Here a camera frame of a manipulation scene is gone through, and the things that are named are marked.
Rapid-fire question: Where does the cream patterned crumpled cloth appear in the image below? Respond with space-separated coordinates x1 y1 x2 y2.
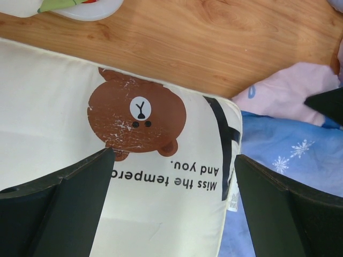
1 0 96 18

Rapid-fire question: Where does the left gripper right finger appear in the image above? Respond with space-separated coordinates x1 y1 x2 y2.
235 155 342 256

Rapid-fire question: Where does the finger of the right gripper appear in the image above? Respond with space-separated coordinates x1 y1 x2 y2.
304 87 342 125

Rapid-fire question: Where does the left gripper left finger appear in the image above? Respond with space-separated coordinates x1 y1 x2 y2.
1 148 115 256

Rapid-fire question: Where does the blue pink snowflake pillowcase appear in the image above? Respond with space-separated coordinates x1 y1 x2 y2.
219 0 343 257

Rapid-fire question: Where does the cream bear print pillow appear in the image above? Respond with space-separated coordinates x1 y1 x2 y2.
1 39 242 256

